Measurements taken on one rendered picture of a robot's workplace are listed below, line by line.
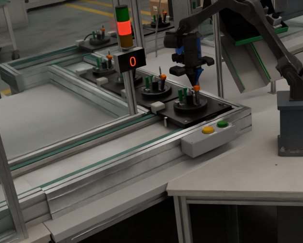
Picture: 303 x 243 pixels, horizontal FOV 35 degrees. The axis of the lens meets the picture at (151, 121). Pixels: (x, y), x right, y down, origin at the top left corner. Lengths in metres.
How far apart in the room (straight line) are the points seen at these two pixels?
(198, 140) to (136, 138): 0.29
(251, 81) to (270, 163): 0.46
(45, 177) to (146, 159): 0.37
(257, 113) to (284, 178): 0.55
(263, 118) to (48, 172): 0.94
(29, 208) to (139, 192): 0.37
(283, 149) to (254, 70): 0.45
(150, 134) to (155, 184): 0.30
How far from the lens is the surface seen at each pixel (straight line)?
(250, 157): 1.81
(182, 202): 1.70
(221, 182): 1.68
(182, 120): 1.88
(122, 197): 1.66
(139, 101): 2.12
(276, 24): 2.13
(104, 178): 1.65
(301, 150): 1.82
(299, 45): 3.14
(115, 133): 1.94
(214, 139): 1.78
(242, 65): 2.12
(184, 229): 1.79
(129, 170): 1.69
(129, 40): 1.88
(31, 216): 1.61
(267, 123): 2.07
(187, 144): 1.74
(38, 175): 1.78
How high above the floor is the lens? 1.75
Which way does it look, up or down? 24 degrees down
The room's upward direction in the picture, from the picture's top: 8 degrees counter-clockwise
